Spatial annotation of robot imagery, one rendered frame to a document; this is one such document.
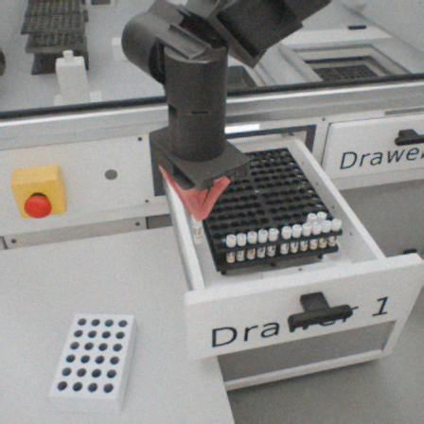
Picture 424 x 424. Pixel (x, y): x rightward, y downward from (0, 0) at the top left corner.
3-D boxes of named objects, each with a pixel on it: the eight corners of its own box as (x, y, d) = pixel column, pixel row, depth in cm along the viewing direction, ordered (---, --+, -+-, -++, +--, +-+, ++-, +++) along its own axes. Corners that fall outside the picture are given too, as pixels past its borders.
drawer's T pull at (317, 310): (352, 318, 50) (355, 310, 49) (290, 330, 48) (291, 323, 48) (339, 293, 52) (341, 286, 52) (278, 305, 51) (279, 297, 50)
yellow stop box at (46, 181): (66, 216, 72) (57, 180, 68) (21, 222, 71) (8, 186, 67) (67, 197, 76) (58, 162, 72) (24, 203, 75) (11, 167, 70)
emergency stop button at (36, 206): (53, 219, 69) (47, 199, 67) (26, 222, 69) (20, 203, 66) (54, 207, 72) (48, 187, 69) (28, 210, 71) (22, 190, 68)
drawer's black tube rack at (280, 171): (334, 264, 65) (343, 231, 60) (216, 284, 62) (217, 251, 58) (283, 177, 81) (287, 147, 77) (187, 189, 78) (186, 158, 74)
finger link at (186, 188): (202, 186, 57) (202, 123, 51) (236, 219, 53) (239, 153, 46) (155, 206, 54) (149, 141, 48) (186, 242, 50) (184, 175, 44)
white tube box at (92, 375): (120, 415, 55) (116, 399, 53) (54, 411, 55) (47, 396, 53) (136, 330, 65) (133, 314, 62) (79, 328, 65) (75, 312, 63)
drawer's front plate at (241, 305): (401, 319, 59) (427, 261, 52) (188, 361, 55) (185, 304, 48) (395, 309, 61) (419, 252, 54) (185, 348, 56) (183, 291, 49)
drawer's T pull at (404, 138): (432, 142, 79) (435, 135, 78) (396, 147, 78) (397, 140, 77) (421, 132, 82) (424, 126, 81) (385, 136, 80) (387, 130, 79)
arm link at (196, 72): (185, 55, 36) (241, 40, 38) (145, 29, 40) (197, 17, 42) (187, 129, 40) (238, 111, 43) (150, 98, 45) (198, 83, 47)
